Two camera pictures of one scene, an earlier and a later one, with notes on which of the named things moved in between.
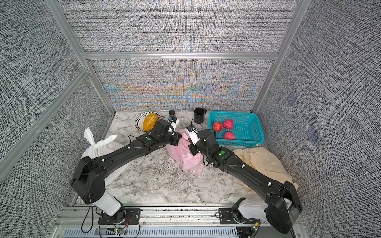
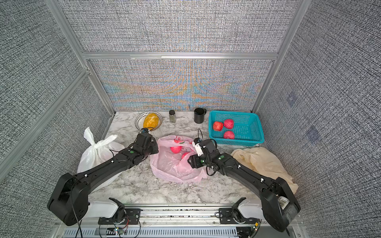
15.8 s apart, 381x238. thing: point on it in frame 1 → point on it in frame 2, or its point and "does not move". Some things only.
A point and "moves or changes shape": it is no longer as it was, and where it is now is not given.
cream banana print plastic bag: x=262 y=160 does not move
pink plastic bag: x=181 y=153 moves or changes shape
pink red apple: x=229 y=135 does not move
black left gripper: x=177 y=137 → x=155 y=144
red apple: x=217 y=126 does not move
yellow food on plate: x=149 y=121 does not move
